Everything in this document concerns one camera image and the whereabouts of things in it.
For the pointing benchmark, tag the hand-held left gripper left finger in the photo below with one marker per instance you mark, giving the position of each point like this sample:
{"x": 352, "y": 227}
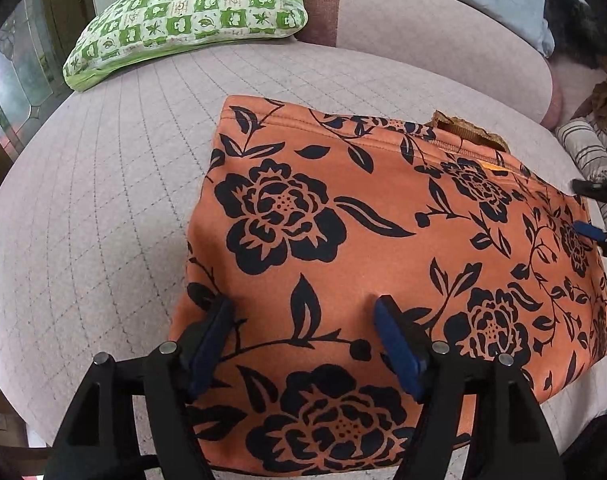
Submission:
{"x": 211, "y": 355}

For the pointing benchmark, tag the black furry garment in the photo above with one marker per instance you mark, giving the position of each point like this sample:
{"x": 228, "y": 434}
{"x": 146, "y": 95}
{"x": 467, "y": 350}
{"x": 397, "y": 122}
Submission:
{"x": 578, "y": 25}

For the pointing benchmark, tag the small striped bolster pillow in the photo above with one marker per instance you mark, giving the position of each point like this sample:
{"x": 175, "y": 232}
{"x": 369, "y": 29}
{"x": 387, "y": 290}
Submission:
{"x": 583, "y": 145}

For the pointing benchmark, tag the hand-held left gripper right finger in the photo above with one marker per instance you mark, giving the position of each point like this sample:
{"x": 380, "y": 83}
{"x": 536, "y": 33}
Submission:
{"x": 396, "y": 345}

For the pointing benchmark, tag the pink sofa armrest cushion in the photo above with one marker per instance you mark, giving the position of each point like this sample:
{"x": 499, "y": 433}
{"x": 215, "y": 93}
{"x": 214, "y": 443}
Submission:
{"x": 573, "y": 85}

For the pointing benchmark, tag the green checkered pillow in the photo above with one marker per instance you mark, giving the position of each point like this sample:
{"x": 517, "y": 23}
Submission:
{"x": 183, "y": 10}

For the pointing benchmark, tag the orange black floral sweater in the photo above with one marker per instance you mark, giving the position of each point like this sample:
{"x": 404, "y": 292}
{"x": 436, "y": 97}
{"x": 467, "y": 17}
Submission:
{"x": 333, "y": 260}

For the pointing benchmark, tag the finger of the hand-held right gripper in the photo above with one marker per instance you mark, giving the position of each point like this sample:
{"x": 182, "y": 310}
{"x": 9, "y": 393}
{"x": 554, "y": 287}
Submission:
{"x": 591, "y": 231}
{"x": 598, "y": 191}

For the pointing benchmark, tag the pink sofa backrest cushion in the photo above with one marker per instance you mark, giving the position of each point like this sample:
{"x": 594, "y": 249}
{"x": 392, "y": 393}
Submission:
{"x": 433, "y": 45}

